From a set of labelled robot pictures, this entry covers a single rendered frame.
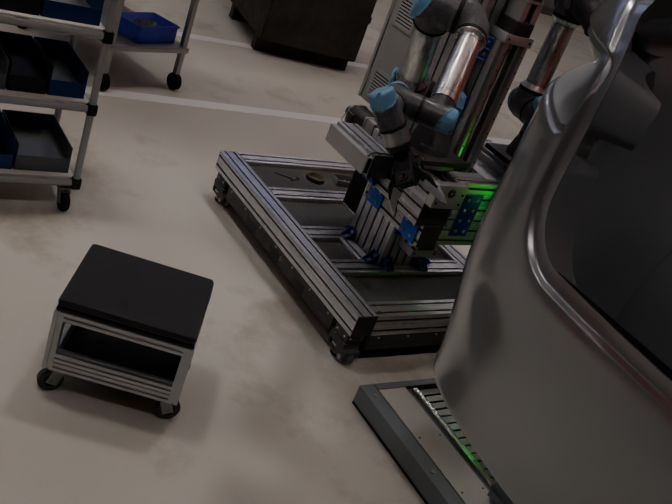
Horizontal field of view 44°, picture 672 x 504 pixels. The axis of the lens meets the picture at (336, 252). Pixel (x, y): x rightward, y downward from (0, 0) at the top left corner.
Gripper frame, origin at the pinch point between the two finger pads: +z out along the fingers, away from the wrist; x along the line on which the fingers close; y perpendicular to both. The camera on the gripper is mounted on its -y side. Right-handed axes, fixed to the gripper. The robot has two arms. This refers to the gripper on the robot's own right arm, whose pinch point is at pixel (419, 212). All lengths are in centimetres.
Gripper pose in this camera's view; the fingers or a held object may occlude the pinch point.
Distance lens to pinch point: 233.7
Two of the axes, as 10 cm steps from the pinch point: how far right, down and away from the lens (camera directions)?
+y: 2.0, -4.5, 8.7
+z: 3.4, 8.7, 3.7
